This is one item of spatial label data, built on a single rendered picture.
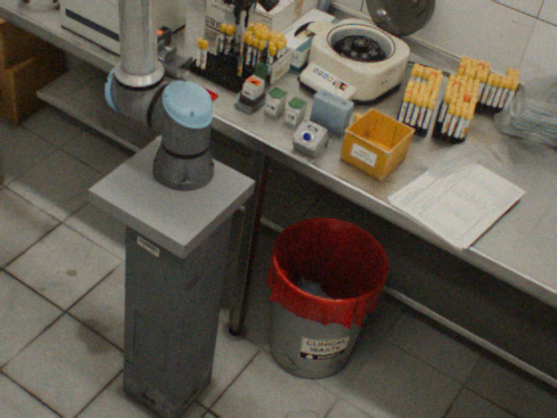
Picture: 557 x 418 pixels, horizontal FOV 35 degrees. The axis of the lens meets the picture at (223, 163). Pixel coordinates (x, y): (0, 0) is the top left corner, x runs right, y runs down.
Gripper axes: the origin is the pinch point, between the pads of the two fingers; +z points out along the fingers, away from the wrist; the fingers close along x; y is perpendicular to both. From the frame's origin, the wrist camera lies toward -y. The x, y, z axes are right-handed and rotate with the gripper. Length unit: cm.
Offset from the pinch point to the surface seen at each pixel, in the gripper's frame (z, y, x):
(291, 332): 83, -40, 18
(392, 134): 12.3, -47.6, -2.6
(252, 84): 10.0, -8.6, 6.7
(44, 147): 106, 96, -13
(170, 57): 13.0, 18.2, 8.4
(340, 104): 7.6, -33.1, 1.3
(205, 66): 15.1, 9.8, 2.7
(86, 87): 79, 86, -29
